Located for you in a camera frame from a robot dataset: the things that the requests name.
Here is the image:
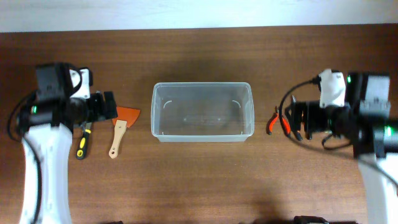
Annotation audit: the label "orange scraper wooden handle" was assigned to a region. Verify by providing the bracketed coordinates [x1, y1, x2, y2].
[108, 106, 141, 159]

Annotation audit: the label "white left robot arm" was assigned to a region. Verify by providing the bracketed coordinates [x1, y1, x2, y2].
[16, 62, 118, 223]

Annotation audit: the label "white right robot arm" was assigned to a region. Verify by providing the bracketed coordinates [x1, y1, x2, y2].
[277, 69, 397, 223]

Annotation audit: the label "orange black long-nose pliers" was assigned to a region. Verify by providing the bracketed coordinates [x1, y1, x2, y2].
[291, 95, 303, 141]

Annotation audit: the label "clear plastic storage box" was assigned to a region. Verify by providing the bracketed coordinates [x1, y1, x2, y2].
[150, 82, 255, 142]

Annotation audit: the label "small orange handled pliers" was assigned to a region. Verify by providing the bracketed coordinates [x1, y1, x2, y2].
[266, 106, 291, 136]

